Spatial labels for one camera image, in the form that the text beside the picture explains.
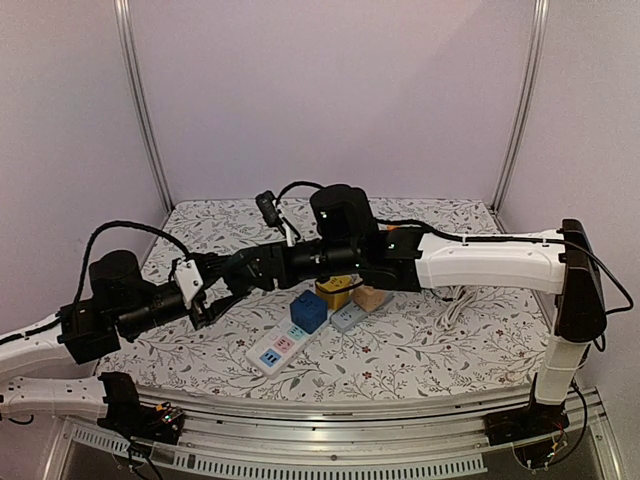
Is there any blue cube socket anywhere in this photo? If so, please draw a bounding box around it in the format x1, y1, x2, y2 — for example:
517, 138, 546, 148
290, 290, 328, 334

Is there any white multi-switch power strip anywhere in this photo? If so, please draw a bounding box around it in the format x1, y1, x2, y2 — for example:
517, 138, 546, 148
245, 316, 329, 379

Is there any yellow cube socket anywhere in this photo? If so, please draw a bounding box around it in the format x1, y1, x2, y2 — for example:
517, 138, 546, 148
315, 276, 353, 311

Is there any blue-grey power strip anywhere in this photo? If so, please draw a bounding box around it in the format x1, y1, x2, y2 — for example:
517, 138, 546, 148
329, 292, 393, 333

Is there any beige cube socket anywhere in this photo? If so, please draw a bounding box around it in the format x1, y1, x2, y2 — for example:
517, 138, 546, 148
352, 285, 387, 313

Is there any dark green cube socket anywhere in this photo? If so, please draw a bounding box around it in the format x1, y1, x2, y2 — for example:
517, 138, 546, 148
224, 259, 262, 293

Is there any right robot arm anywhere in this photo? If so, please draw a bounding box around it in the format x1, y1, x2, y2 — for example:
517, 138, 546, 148
223, 184, 634, 436

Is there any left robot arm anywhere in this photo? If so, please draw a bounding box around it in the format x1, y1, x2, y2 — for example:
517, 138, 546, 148
1, 236, 251, 434

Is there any floral table mat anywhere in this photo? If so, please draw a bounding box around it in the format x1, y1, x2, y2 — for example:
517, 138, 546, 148
96, 199, 548, 403

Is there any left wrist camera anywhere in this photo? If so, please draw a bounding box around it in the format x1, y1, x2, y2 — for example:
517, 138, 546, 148
173, 259, 204, 310

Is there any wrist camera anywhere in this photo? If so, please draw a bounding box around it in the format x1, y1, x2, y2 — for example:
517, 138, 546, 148
173, 259, 204, 310
255, 190, 300, 247

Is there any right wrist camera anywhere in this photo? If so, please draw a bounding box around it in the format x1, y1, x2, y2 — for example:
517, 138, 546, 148
255, 190, 300, 247

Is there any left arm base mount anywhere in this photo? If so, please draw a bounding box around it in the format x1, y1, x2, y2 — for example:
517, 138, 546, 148
97, 400, 186, 445

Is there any white cord of orange strip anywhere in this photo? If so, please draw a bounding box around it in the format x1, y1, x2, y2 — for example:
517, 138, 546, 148
435, 292, 476, 332

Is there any aluminium front rail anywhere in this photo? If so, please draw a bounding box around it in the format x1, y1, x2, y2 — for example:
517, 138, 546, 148
42, 384, 626, 480

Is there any left aluminium post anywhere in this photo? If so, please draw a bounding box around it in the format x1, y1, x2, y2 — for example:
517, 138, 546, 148
114, 0, 174, 213

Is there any aluminium post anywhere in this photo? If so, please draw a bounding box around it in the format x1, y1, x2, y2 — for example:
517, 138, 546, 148
490, 0, 550, 216
114, 0, 174, 213

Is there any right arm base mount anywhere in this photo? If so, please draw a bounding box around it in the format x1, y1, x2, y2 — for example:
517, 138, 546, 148
482, 400, 569, 446

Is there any right aluminium post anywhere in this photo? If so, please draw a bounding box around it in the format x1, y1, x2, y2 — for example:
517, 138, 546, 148
490, 0, 550, 216

